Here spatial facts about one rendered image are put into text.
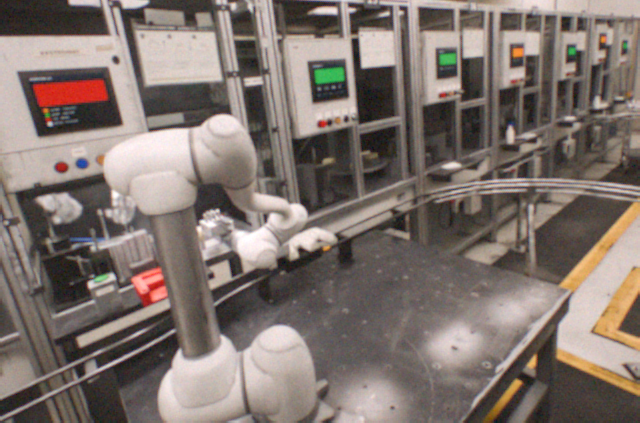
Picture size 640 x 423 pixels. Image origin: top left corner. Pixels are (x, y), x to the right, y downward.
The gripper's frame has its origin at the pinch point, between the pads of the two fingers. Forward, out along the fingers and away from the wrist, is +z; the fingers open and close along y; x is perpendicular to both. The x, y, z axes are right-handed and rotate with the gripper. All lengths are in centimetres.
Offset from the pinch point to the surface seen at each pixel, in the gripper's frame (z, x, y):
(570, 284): -72, -217, -100
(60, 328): -7, 62, -12
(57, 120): 1, 45, 54
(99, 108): 1, 33, 56
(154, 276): -4.2, 30.4, -8.4
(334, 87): 1, -74, 53
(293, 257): -18.8, -23.6, -17.5
